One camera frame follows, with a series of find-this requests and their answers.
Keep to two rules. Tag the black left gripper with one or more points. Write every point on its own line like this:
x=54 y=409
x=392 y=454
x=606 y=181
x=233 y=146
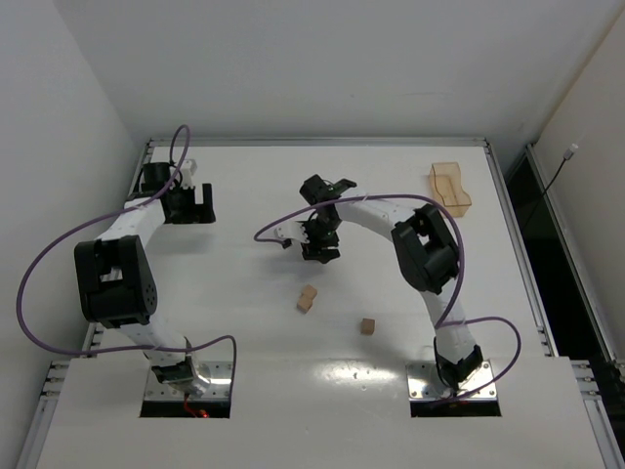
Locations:
x=185 y=208

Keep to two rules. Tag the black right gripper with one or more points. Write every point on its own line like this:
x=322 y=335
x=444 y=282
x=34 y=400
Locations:
x=320 y=244

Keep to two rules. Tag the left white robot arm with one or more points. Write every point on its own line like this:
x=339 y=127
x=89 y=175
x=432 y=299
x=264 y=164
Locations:
x=116 y=287

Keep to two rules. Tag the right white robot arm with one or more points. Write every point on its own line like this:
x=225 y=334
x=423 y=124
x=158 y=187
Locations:
x=428 y=256

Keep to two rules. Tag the lone wooden cube block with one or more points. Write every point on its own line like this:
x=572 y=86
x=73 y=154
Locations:
x=367 y=327

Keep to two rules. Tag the translucent orange plastic holder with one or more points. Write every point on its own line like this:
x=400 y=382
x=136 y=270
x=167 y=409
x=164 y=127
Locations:
x=446 y=184

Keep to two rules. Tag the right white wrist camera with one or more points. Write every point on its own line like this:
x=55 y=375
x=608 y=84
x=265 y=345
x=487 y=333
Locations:
x=289 y=232

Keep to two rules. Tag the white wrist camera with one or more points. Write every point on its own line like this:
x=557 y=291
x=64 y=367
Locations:
x=183 y=179
x=289 y=232

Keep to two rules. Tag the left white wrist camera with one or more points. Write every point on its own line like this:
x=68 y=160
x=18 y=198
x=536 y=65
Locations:
x=183 y=179

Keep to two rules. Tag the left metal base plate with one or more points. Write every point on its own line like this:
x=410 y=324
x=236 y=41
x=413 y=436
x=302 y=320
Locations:
x=212 y=386

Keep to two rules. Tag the metal base plate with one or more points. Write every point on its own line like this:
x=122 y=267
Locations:
x=424 y=384
x=212 y=386

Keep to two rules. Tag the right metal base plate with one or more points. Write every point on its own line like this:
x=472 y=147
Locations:
x=424 y=384

